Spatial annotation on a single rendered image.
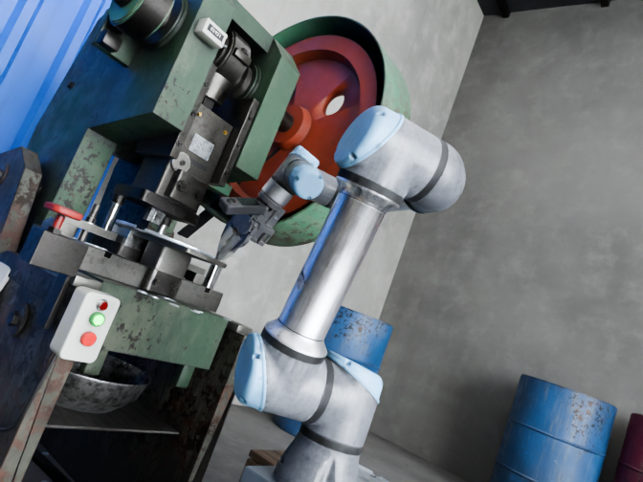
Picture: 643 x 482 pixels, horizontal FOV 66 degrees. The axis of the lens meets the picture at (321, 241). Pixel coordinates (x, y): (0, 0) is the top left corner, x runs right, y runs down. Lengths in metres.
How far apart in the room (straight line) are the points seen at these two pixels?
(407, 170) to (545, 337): 3.51
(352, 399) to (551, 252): 3.62
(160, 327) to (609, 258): 3.59
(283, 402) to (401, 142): 0.45
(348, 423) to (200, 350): 0.61
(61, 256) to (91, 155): 0.53
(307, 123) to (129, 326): 0.91
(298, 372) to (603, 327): 3.52
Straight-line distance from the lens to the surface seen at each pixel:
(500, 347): 4.28
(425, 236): 4.77
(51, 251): 1.10
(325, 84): 1.82
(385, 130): 0.77
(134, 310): 1.24
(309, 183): 1.13
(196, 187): 1.41
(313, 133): 1.73
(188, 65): 1.38
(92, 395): 1.38
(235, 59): 1.54
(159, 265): 1.31
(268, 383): 0.81
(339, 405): 0.87
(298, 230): 1.58
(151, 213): 1.46
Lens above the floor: 0.72
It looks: 9 degrees up
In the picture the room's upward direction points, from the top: 21 degrees clockwise
